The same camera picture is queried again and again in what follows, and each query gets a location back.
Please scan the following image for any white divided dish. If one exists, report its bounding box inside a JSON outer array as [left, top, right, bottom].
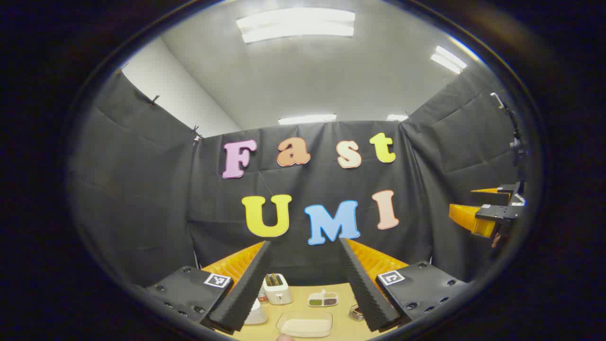
[[307, 290, 339, 308]]

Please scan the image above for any white toaster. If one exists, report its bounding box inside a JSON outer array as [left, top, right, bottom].
[[263, 273, 294, 305]]

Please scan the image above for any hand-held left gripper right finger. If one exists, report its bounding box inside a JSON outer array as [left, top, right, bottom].
[[338, 237, 472, 333]]

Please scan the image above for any clear rice container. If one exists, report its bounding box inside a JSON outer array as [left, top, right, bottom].
[[276, 311, 334, 339]]

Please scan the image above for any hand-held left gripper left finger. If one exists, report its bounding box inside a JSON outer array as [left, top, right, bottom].
[[142, 241, 274, 333]]

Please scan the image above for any white rice cooker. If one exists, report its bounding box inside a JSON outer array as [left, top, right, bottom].
[[244, 298, 268, 326]]

